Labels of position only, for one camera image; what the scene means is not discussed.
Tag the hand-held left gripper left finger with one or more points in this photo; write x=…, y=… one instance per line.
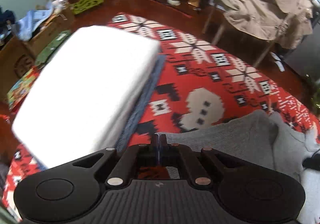
x=155, y=149

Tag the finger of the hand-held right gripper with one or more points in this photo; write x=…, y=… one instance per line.
x=312, y=162

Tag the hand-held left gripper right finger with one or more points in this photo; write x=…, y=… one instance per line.
x=162, y=149

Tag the grey knit sweater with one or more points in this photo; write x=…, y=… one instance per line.
x=237, y=134

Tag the folded blue garment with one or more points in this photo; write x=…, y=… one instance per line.
x=147, y=88

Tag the red patterned blanket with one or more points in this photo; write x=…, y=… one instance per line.
x=200, y=76

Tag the folded white garment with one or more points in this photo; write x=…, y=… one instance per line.
x=87, y=88

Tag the white paper scraps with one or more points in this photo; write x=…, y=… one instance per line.
x=278, y=61

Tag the grey refrigerator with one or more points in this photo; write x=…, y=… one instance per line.
x=305, y=51

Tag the green flat box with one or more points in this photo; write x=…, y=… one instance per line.
x=51, y=48

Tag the colourful puzzle box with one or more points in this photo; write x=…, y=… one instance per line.
x=21, y=88

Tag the green lattice mat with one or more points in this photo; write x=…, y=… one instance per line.
x=86, y=5

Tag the beige jacket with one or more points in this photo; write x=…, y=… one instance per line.
x=265, y=6

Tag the cardboard box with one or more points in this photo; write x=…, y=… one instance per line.
x=15, y=63

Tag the light blue cloth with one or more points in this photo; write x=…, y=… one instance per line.
x=32, y=21

